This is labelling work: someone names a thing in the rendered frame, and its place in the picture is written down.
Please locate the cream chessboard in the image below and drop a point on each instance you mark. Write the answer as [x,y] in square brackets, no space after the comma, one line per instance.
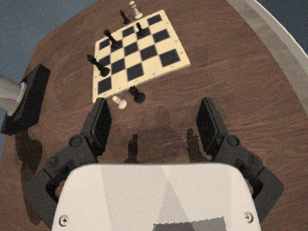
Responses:
[138,59]

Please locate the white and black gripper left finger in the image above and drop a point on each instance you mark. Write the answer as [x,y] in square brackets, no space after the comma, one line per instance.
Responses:
[40,190]

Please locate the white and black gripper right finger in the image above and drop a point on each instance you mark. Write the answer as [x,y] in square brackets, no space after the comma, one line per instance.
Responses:
[226,148]

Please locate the white queen chess piece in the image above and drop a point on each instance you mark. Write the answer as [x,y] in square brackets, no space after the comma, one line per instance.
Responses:
[137,14]

